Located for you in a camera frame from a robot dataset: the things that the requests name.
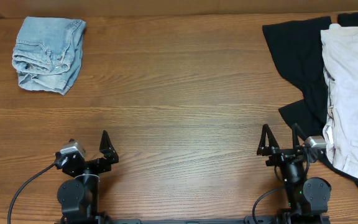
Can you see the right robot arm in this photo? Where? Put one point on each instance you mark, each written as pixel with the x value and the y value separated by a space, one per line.
pixel 307 197

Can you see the folded light blue jeans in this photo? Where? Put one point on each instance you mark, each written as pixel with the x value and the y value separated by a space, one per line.
pixel 48 53

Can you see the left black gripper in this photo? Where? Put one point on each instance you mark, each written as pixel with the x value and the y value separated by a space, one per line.
pixel 109 155

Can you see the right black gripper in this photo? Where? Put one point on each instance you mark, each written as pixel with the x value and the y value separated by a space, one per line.
pixel 280 154

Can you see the beige khaki shorts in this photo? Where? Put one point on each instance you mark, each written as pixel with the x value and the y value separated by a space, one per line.
pixel 340 56

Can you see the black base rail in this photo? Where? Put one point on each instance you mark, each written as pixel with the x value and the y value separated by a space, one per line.
pixel 191 221

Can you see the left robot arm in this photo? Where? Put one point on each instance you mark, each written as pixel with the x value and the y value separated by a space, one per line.
pixel 79 196

